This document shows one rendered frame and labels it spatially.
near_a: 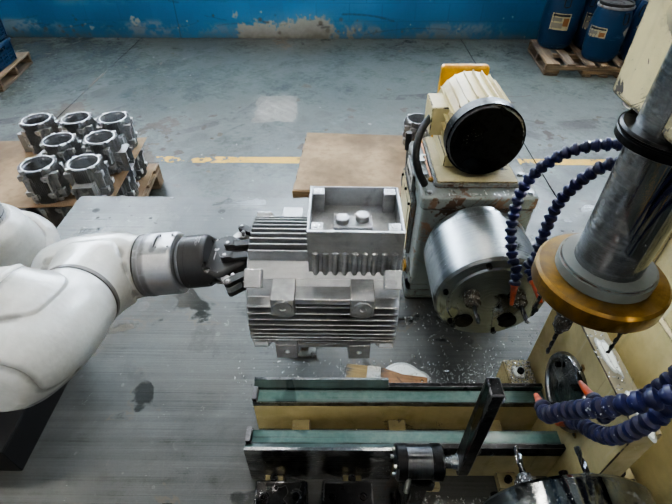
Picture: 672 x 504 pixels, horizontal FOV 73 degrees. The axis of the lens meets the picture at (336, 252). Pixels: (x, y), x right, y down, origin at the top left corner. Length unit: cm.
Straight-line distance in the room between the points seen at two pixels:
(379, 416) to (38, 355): 71
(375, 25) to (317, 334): 575
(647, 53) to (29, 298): 72
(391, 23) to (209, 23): 224
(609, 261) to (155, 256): 60
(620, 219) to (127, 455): 103
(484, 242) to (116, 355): 96
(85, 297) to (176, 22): 603
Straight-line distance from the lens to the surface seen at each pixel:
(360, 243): 56
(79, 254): 67
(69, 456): 123
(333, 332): 61
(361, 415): 105
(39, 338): 56
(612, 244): 67
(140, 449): 117
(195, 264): 63
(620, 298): 70
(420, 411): 105
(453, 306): 105
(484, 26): 645
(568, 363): 97
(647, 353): 101
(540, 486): 74
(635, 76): 66
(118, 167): 300
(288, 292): 57
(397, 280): 58
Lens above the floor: 179
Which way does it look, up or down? 42 degrees down
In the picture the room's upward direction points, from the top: straight up
